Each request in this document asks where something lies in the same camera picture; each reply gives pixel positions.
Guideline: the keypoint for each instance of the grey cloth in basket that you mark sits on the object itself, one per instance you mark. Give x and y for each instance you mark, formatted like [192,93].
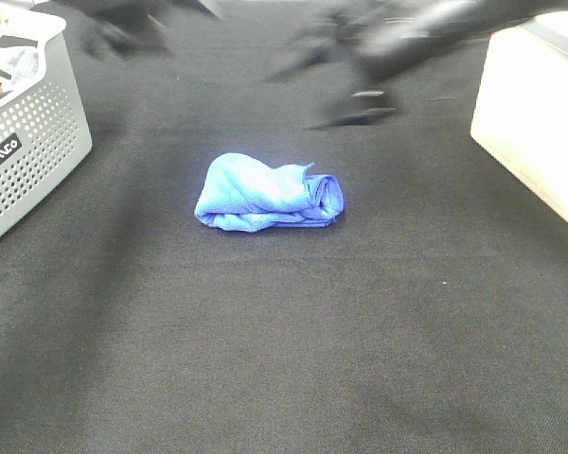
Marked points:
[19,64]

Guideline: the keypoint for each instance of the black tablecloth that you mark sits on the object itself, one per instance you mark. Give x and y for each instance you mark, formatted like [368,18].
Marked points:
[430,317]

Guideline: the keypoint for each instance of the blue microfiber towel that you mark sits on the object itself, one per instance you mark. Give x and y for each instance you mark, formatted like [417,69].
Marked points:
[243,194]

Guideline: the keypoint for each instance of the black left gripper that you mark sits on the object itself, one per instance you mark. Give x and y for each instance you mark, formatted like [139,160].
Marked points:
[126,40]

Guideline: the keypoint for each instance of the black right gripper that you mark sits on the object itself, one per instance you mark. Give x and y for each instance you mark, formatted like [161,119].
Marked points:
[379,46]

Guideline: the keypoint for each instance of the grey perforated plastic basket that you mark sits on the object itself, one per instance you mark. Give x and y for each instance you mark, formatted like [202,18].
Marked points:
[43,129]

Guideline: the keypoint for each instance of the white plastic storage box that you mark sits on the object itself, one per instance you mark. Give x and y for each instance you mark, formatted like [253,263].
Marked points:
[521,111]

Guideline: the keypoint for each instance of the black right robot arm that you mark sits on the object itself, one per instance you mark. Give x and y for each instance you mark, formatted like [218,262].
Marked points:
[456,22]

